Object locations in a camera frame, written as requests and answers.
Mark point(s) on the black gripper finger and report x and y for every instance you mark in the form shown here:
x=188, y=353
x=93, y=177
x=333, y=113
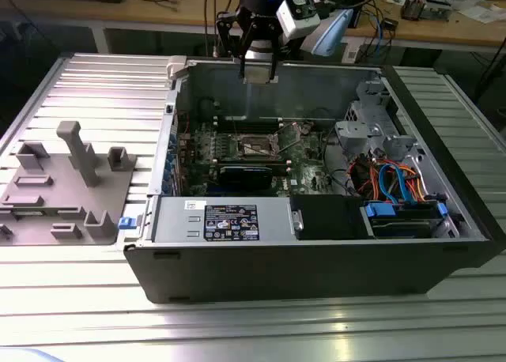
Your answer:
x=274, y=67
x=242, y=65

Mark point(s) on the silver CPU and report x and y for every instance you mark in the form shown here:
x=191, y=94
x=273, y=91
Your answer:
x=259, y=77

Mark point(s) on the black RAM slot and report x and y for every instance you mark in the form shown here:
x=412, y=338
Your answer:
x=269, y=162
x=225, y=119
x=225, y=128

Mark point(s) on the CPU socket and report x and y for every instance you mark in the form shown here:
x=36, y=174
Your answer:
x=255, y=146

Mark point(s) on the grey case latch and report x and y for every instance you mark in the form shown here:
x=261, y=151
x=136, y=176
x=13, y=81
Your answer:
x=176, y=65

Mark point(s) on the pale blue teach pendant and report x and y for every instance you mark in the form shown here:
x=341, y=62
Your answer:
x=332, y=34

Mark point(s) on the wooden desk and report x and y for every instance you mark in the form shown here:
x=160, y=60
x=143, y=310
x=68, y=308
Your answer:
x=166, y=12

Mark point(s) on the grey metal drive cage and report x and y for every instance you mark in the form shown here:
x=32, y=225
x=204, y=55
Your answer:
x=356, y=130

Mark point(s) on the green motherboard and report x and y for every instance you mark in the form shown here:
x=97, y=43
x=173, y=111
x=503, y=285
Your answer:
x=304, y=168

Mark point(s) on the black graphics card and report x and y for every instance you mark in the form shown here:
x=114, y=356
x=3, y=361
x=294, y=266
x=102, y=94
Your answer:
x=245, y=178

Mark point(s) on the black power adapter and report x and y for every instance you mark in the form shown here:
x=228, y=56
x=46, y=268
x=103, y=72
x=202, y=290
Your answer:
x=390, y=24

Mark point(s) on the electronic component assembly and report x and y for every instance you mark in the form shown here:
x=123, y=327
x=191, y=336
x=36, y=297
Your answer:
x=413, y=8

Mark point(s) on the black drive bay box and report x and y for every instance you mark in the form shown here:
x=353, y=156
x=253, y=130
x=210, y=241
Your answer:
x=332, y=217

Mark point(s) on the grey power supply unit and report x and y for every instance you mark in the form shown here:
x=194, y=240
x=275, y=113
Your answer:
x=174, y=219

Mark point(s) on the hard disk in blue carrier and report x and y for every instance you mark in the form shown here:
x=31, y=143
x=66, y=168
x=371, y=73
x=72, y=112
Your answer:
x=379, y=212

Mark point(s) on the blue plastic case clip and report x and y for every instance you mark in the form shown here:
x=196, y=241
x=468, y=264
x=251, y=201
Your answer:
x=126, y=223

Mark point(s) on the black open PC case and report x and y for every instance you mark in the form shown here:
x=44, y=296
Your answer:
x=276, y=271

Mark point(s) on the white paper sheets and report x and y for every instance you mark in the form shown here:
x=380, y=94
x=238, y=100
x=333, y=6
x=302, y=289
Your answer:
x=484, y=14

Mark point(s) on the grey parts rack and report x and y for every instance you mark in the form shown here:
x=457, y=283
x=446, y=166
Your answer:
x=59, y=212

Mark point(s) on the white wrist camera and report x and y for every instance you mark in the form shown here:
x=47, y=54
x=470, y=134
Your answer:
x=296, y=24

